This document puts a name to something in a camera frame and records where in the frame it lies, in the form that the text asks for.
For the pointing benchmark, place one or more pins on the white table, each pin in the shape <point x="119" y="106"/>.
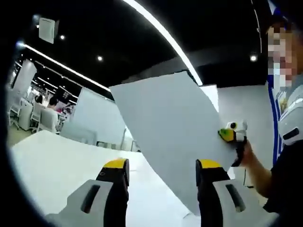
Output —
<point x="59" y="160"/>

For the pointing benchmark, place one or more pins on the white office chair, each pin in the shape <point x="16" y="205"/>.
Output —
<point x="46" y="121"/>

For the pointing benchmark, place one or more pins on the white chest-worn device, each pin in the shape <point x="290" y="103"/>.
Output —
<point x="292" y="118"/>

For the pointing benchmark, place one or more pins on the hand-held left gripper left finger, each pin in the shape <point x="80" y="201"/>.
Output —
<point x="113" y="189"/>

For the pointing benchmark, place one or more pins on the ceiling air conditioner vent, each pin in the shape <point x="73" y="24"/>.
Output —
<point x="48" y="30"/>

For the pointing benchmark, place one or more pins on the thin ceiling light strip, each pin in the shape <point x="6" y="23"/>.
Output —
<point x="64" y="64"/>

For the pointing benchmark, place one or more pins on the white mobile whiteboard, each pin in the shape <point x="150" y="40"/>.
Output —
<point x="99" y="116"/>

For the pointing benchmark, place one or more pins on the person's right hand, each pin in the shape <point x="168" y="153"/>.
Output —
<point x="247" y="156"/>

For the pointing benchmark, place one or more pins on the white printing paper sheet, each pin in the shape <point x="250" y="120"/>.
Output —
<point x="170" y="123"/>

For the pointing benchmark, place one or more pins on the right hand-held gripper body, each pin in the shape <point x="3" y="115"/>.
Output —
<point x="240" y="132"/>

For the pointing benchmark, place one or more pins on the grey desk panel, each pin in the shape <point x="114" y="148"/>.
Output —
<point x="78" y="133"/>

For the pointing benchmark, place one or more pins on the white square column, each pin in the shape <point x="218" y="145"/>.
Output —
<point x="24" y="75"/>

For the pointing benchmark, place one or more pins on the wide ceiling light strip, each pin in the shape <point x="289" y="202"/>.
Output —
<point x="165" y="33"/>

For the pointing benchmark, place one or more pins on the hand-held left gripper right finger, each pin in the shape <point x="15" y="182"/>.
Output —
<point x="210" y="189"/>

